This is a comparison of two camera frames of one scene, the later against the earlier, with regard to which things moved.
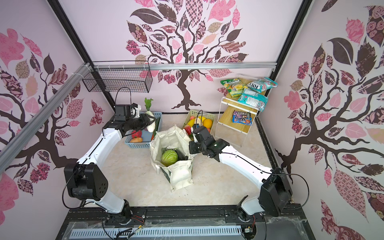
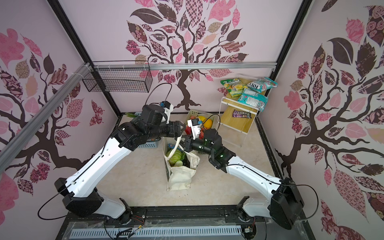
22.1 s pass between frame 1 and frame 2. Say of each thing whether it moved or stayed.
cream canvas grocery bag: moved
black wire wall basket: stayed
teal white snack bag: stayed
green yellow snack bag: stayed
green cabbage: moved
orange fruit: stayed
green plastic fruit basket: stayed
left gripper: moved
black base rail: stayed
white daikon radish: moved
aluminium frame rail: stayed
